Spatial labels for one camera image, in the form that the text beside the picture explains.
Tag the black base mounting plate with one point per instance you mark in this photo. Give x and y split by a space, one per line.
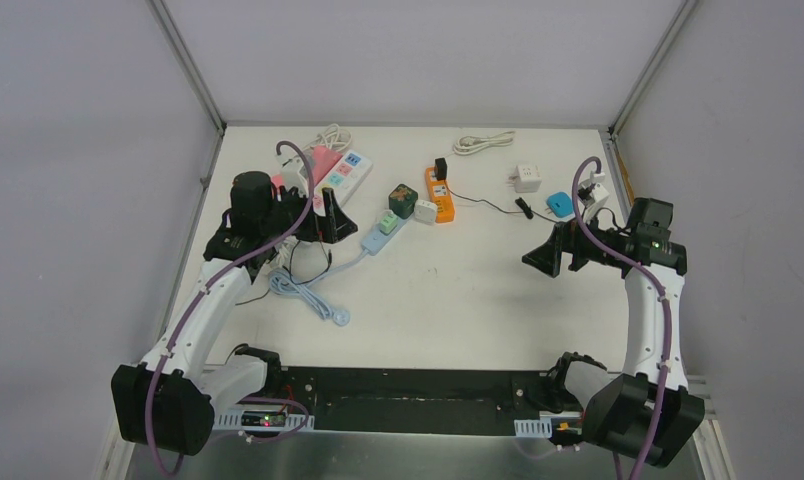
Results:
409 401

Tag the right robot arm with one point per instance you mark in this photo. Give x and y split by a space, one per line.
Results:
646 412

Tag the orange power strip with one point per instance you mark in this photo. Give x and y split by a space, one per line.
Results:
440 195

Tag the light blue power strip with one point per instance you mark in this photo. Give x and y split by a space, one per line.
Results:
290 286

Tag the blue folding plug adapter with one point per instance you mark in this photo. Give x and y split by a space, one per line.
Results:
560 205

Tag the pink wedge power strip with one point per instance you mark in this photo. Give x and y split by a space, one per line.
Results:
323 160

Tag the white tiger cube adapter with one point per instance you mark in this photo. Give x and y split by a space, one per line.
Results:
526 178

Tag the dark green cube adapter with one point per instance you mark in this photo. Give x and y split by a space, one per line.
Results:
402 201

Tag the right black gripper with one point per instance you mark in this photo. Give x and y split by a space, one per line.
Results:
547 257

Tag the light green plug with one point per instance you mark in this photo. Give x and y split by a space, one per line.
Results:
388 223

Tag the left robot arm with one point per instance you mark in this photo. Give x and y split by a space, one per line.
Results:
168 399

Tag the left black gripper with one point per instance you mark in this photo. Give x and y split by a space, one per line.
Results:
312 221

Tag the black plug adapter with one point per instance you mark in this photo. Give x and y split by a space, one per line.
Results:
440 169

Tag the white multicolour power strip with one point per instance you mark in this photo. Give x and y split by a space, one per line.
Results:
343 179

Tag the small white cube adapter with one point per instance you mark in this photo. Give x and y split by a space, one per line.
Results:
425 211

